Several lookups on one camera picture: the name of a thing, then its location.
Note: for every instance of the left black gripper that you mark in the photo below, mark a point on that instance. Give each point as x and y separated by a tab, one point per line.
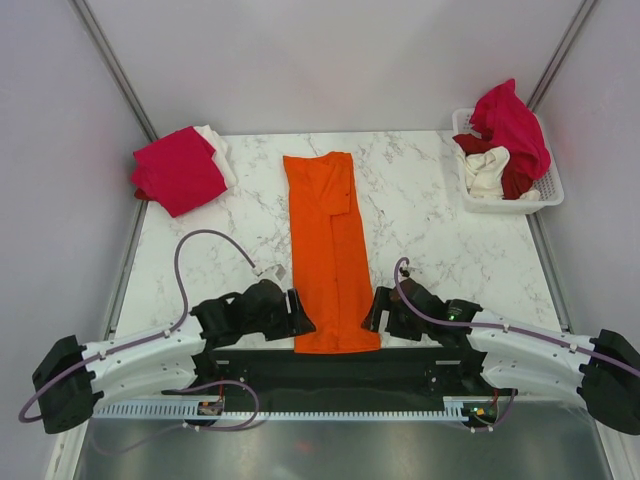
294	323

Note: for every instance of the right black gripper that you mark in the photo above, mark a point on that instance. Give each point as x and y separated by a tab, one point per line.
380	302

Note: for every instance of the orange t shirt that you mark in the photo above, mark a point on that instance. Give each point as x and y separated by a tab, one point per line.
330	264

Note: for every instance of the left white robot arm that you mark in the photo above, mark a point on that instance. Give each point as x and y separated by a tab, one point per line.
76	380

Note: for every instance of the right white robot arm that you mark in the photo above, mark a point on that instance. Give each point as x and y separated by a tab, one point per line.
599	374

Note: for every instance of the folded white t shirt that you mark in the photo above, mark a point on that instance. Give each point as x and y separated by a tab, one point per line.
220	155

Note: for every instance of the folded magenta t shirt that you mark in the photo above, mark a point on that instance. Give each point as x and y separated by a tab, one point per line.
177	172

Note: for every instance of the crumpled white t shirt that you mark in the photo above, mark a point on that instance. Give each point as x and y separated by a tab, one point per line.
481	183

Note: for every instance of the dark red t shirt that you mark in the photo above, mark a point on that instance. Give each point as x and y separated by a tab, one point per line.
515	182

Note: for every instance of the white plastic basket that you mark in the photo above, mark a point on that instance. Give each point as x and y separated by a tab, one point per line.
549	186

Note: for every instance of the crumpled magenta t shirt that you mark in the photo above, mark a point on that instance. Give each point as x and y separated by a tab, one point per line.
503	119

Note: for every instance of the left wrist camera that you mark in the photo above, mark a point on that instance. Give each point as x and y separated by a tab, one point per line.
274	273

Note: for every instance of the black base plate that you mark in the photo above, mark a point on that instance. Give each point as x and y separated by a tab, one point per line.
389	378

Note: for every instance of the white slotted cable duct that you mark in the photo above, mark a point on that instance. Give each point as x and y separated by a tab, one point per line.
181	408

